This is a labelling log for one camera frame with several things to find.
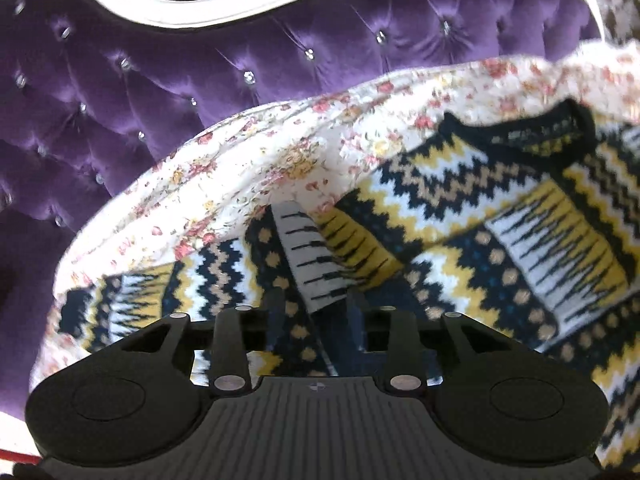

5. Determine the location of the red cord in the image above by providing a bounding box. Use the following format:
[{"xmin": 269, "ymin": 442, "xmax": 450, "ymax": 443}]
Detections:
[{"xmin": 0, "ymin": 447, "xmax": 42, "ymax": 465}]

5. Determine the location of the floral quilted blanket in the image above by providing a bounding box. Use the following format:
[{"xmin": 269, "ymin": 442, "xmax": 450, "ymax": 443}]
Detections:
[{"xmin": 30, "ymin": 40, "xmax": 640, "ymax": 476}]

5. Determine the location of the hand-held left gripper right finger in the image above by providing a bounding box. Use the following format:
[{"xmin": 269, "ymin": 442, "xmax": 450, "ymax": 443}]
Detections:
[{"xmin": 347, "ymin": 291, "xmax": 522, "ymax": 394}]

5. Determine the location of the purple tufted velvet headboard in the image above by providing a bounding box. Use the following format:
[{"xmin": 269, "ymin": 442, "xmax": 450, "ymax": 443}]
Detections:
[{"xmin": 0, "ymin": 0, "xmax": 608, "ymax": 423}]

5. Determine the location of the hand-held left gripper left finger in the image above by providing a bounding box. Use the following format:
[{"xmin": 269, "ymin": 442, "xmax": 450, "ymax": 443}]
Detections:
[{"xmin": 119, "ymin": 287, "xmax": 288, "ymax": 396}]

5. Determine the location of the zigzag patterned knit sweater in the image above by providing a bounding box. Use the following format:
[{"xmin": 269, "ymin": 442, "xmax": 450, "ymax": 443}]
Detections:
[{"xmin": 57, "ymin": 97, "xmax": 640, "ymax": 471}]

